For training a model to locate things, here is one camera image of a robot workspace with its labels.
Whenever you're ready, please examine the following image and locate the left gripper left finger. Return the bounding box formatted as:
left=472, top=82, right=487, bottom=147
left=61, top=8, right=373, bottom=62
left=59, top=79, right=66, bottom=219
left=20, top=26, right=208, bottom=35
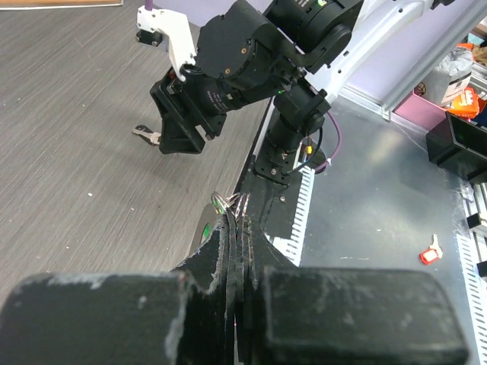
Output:
left=1, top=226, right=234, bottom=364

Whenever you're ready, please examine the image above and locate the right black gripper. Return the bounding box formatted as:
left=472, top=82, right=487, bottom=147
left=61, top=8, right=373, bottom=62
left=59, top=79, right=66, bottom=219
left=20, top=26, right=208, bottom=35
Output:
left=150, top=69, right=244, bottom=154

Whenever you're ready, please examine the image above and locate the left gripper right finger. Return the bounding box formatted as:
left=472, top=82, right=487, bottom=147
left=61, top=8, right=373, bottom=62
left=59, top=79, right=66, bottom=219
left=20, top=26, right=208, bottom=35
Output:
left=237, top=218, right=468, bottom=364

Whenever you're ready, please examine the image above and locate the small black key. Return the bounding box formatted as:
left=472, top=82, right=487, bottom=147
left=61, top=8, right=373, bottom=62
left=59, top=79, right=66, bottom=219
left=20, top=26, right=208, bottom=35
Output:
left=132, top=125, right=161, bottom=146

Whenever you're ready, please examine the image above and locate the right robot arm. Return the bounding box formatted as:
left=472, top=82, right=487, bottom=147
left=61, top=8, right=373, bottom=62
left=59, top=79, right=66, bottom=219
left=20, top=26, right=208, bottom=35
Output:
left=137, top=1, right=438, bottom=185

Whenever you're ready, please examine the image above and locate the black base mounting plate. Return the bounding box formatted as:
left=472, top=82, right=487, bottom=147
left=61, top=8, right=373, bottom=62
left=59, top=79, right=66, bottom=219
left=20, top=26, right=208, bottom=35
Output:
left=236, top=106, right=301, bottom=242

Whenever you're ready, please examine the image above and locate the red key tag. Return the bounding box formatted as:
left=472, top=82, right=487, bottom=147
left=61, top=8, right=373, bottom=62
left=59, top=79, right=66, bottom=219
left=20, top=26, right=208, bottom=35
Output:
left=419, top=234, right=443, bottom=265

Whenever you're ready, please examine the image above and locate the black box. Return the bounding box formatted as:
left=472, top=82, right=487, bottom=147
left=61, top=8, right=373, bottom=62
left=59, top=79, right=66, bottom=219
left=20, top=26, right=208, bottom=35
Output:
left=426, top=113, right=486, bottom=184

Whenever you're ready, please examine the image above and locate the pink bin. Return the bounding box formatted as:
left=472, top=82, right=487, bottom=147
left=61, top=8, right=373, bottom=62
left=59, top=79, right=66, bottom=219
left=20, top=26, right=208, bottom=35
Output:
left=393, top=91, right=446, bottom=132

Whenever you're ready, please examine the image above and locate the slotted cable duct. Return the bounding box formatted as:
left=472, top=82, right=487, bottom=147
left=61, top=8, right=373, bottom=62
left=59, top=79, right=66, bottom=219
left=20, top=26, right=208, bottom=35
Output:
left=271, top=167, right=315, bottom=267

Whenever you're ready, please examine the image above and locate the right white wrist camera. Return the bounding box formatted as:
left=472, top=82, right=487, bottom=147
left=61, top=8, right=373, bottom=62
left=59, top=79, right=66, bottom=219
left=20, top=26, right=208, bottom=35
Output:
left=136, top=6, right=196, bottom=82

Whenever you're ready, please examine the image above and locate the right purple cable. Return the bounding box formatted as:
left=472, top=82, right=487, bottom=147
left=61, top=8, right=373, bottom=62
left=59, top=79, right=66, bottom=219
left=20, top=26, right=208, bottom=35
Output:
left=314, top=112, right=342, bottom=174

